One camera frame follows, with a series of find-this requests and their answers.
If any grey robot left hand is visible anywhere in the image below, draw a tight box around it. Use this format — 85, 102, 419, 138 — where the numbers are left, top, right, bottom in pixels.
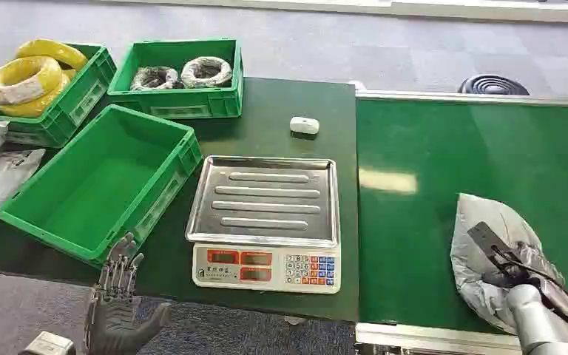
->
84, 232, 173, 355

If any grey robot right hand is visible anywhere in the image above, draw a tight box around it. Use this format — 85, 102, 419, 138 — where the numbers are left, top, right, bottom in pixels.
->
467, 221, 544, 291

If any grey plastic parcel bag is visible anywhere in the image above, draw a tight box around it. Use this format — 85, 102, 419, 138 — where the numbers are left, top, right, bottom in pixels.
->
450, 192, 568, 337

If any green conveyor belt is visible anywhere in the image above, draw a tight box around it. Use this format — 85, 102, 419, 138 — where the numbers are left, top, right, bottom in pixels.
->
354, 89, 568, 355

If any large empty green crate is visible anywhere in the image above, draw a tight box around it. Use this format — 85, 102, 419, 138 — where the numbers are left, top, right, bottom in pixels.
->
0, 104, 203, 268

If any white electronic weighing scale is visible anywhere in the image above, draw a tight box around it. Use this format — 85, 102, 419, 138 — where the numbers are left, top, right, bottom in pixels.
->
185, 155, 342, 295

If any green crate with yellow coils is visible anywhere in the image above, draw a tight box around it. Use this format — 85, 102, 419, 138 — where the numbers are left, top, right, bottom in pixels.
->
0, 43, 118, 149

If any green crate with grey coils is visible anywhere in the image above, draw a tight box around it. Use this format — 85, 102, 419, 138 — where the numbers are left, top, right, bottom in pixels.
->
106, 38, 245, 121

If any small white oval device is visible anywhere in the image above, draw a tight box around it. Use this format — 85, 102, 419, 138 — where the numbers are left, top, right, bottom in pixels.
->
289, 115, 321, 136

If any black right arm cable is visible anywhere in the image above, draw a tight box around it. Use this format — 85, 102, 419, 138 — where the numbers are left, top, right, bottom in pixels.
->
490, 245, 568, 353

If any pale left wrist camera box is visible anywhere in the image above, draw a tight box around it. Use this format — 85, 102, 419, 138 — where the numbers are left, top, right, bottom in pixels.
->
18, 331, 77, 355

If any black coiled hose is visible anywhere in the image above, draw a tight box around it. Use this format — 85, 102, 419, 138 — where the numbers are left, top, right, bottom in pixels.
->
457, 73, 531, 97

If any yellow wire coil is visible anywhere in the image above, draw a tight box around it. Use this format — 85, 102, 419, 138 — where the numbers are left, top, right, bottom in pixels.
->
0, 55, 64, 106
0, 69, 78, 119
15, 38, 89, 73

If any grey wrapped wire coil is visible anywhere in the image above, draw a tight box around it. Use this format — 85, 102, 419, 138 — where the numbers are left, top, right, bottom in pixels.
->
180, 55, 234, 89
129, 65, 182, 92

